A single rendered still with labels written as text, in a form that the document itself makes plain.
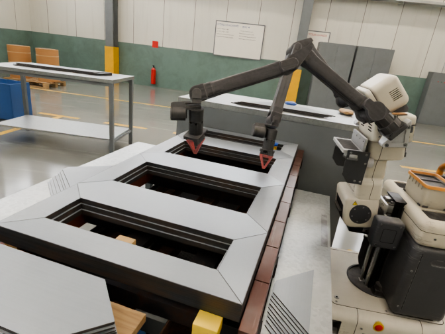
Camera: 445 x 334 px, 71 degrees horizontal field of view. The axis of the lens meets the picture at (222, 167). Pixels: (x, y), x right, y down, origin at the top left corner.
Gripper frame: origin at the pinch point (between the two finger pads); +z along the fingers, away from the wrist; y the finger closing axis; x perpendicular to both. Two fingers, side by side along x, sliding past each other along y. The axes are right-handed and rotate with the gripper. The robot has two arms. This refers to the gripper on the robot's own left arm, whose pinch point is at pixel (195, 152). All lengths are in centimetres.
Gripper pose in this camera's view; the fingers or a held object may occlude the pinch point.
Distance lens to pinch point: 131.6
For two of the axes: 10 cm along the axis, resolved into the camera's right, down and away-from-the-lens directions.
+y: -3.4, 5.0, -8.0
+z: -0.7, 8.3, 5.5
